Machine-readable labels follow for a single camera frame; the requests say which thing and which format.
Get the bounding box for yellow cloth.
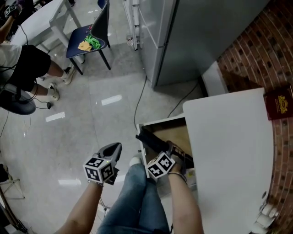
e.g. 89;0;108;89
77;41;92;52

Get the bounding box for person's right forearm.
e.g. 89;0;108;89
168;170;204;234

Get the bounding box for person's left forearm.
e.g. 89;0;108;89
54;181;103;234

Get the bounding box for dark red book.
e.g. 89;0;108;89
263;84;293;121

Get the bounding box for black object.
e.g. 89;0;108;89
135;128;194;164

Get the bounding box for dark blue ring-shaped cushion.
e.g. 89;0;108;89
0;83;37;116

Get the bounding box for white metal rack frame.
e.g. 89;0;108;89
123;0;141;51

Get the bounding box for green cloth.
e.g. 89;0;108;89
84;34;101;49

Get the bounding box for grey refrigerator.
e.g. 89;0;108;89
138;0;271;89

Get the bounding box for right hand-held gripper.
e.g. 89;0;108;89
145;140;186;179

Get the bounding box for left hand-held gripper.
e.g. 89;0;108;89
82;142;122;184

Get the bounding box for wire frame stand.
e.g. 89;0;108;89
0;178;26;200

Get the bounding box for black power cable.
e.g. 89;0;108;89
167;82;200;118
134;75;148;128

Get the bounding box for white wooden desk drawer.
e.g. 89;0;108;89
136;116;196;179

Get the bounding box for person's blue jeans legs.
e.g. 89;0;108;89
97;163;171;234

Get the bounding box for silver bracelet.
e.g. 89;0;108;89
168;171;188;183

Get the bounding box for white table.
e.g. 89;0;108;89
10;0;82;52

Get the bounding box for clear plastic bottle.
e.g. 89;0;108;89
253;214;275;229
260;204;279;218

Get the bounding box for dark blue chair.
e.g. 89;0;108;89
66;0;112;75

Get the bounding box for white desk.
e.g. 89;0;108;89
182;88;274;234

